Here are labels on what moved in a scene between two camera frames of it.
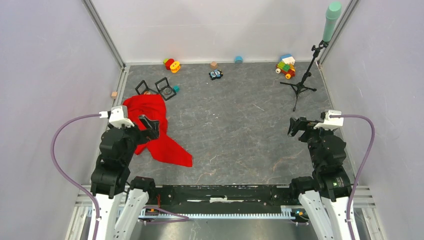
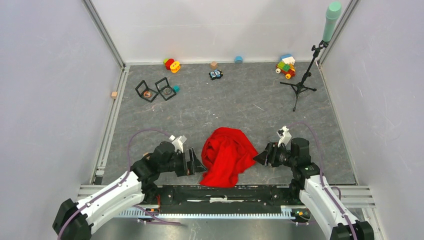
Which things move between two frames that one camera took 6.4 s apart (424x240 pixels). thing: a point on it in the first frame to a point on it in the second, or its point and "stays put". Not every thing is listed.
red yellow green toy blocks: (171, 64) stays put
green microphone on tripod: (333, 11) stays put
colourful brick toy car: (286, 66) stays put
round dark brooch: (167, 91) stays put
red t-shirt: (163, 148) to (226, 153)
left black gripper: (152, 132) to (193, 166)
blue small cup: (238, 59) stays put
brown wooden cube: (213, 65) stays put
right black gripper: (302, 123) to (268, 155)
